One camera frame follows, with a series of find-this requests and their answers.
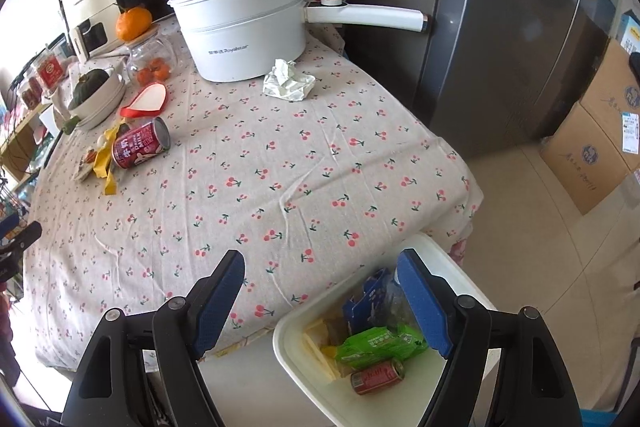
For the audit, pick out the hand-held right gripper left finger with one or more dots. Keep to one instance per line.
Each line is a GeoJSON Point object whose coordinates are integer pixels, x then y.
{"type": "Point", "coordinates": [220, 302]}

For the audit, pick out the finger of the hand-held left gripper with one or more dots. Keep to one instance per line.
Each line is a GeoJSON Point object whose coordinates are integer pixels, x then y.
{"type": "Point", "coordinates": [9, 227]}
{"type": "Point", "coordinates": [27, 234]}

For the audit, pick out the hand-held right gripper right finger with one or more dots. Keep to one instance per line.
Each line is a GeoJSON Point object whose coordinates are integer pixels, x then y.
{"type": "Point", "coordinates": [425, 302]}

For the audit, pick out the dark clear plastic bag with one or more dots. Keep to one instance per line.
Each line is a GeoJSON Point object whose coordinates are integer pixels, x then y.
{"type": "Point", "coordinates": [400, 307]}

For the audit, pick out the torn blue orange carton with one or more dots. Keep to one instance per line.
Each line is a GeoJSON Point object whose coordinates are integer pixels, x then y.
{"type": "Point", "coordinates": [362, 312]}

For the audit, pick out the green snack packet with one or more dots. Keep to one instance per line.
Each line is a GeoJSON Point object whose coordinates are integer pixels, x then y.
{"type": "Point", "coordinates": [375, 347]}

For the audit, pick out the small red drink can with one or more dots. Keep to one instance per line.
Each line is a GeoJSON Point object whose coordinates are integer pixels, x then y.
{"type": "Point", "coordinates": [377, 377]}

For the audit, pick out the yellow wrapper strip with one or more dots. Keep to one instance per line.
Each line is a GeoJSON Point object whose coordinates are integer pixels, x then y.
{"type": "Point", "coordinates": [107, 167]}

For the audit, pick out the cream snack pouch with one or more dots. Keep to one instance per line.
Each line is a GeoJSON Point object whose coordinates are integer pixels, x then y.
{"type": "Point", "coordinates": [320, 347]}

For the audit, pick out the dark red milk can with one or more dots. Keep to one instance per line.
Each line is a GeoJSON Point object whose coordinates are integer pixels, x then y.
{"type": "Point", "coordinates": [140, 144]}

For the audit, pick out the white plastic bin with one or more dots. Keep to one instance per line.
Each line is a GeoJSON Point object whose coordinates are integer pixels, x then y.
{"type": "Point", "coordinates": [325, 407]}

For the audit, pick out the white tissue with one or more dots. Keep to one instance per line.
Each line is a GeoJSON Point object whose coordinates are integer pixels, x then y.
{"type": "Point", "coordinates": [287, 84]}

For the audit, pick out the wooden shelf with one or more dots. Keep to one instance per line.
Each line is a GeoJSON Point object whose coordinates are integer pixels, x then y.
{"type": "Point", "coordinates": [25, 132]}

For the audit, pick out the cherry printed tablecloth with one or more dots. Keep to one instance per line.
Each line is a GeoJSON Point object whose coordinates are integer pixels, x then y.
{"type": "Point", "coordinates": [300, 187]}

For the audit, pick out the green pumpkin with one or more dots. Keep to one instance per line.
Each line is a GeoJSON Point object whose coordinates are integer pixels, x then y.
{"type": "Point", "coordinates": [87, 89]}

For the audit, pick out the white lunch bowl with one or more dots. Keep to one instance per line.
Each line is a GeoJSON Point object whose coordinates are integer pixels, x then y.
{"type": "Point", "coordinates": [107, 99]}

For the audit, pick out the red and white spoon rest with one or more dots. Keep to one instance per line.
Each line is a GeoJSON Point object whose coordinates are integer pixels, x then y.
{"type": "Point", "coordinates": [147, 99]}

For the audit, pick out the small orange fruit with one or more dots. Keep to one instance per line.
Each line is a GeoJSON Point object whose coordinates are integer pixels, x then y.
{"type": "Point", "coordinates": [146, 76]}
{"type": "Point", "coordinates": [162, 68]}

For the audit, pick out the large cardboard box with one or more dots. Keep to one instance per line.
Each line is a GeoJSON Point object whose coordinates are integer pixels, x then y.
{"type": "Point", "coordinates": [585, 162]}

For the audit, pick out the glass jar with wooden lid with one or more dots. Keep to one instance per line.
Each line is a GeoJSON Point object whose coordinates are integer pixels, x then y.
{"type": "Point", "coordinates": [150, 52]}

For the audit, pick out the orange tangerine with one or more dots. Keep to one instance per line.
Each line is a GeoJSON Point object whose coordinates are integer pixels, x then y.
{"type": "Point", "coordinates": [134, 24]}

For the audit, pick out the white electric cooking pot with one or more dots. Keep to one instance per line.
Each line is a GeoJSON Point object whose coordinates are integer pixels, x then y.
{"type": "Point", "coordinates": [240, 42]}

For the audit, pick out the grey refrigerator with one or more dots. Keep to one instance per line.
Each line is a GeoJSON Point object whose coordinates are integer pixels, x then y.
{"type": "Point", "coordinates": [475, 32]}

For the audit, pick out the small cardboard box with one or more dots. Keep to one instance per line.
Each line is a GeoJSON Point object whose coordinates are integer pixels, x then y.
{"type": "Point", "coordinates": [610, 92]}

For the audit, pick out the blue printed box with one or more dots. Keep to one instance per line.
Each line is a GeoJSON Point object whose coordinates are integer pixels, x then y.
{"type": "Point", "coordinates": [631, 32]}

